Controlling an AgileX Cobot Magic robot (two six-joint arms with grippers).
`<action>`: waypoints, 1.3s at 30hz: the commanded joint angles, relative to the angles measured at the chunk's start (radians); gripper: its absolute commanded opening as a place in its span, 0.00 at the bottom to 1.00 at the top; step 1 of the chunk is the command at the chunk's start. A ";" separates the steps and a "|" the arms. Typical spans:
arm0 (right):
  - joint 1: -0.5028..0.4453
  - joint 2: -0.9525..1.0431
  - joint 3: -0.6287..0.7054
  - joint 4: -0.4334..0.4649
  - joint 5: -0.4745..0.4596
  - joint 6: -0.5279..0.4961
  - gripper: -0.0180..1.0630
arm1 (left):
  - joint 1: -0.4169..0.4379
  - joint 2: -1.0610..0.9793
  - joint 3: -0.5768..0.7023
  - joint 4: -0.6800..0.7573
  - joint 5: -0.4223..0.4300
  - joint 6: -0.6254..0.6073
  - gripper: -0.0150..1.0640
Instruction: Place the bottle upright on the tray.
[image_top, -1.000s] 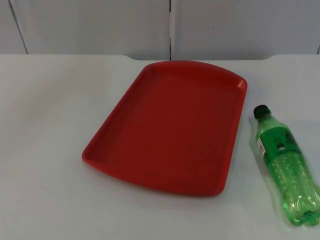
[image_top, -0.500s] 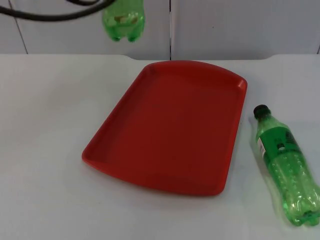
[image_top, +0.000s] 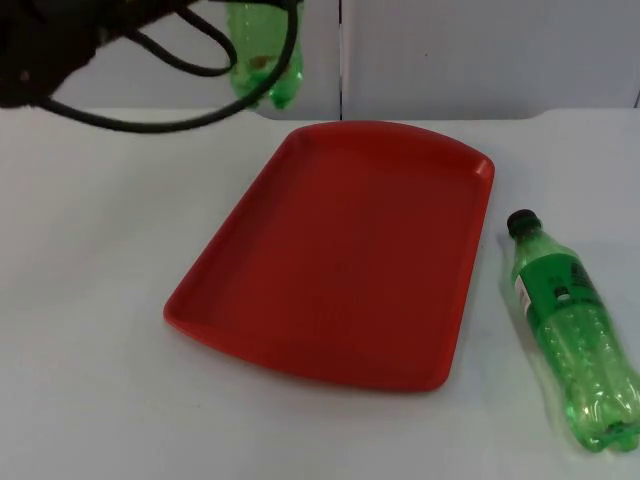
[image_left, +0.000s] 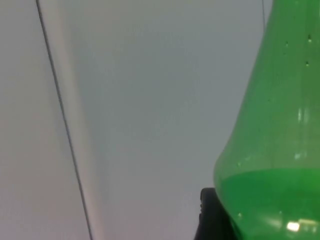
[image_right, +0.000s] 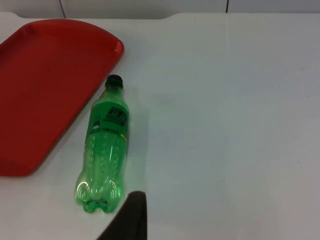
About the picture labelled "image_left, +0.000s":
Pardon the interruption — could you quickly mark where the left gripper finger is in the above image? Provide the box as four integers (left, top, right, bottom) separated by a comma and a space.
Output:
194, 187, 238, 240

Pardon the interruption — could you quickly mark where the green plastic bottle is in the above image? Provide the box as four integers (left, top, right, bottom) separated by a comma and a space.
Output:
213, 0, 320, 240

